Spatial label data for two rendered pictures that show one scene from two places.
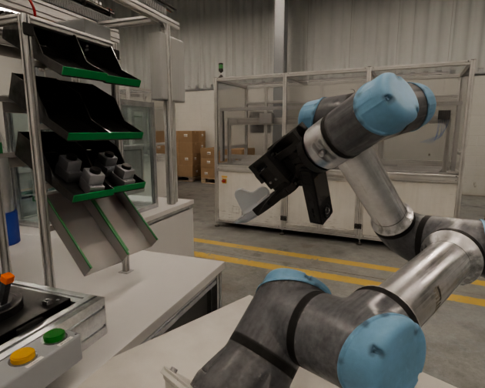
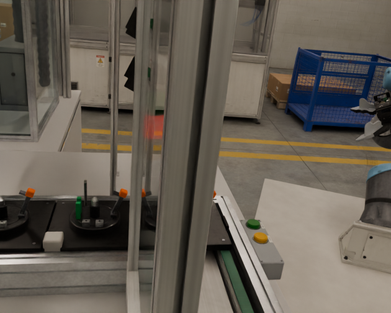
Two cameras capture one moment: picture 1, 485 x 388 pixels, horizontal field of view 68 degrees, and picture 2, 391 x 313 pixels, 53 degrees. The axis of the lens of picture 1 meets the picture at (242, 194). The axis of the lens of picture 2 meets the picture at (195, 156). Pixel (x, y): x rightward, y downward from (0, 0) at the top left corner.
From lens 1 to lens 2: 1.13 m
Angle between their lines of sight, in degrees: 34
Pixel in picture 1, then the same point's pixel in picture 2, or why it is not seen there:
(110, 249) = not seen: hidden behind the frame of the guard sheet
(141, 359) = (269, 229)
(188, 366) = (296, 226)
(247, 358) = not seen: outside the picture
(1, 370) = (262, 247)
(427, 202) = (242, 79)
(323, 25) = not seen: outside the picture
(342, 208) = not seen: hidden behind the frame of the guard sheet
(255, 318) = (389, 189)
